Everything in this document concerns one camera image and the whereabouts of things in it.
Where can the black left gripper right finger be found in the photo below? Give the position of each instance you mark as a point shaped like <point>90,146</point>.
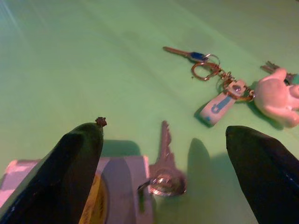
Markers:
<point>268,172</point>

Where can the white key tag yellow label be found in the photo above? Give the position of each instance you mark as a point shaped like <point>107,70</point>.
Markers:
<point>121,182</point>

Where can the plain silver key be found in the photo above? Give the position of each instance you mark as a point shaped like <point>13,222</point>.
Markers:
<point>164,151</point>

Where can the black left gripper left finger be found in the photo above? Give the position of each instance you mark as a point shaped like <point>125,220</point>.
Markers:
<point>58,177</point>

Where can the blue head key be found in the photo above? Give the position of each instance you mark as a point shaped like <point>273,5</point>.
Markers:
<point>182,53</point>

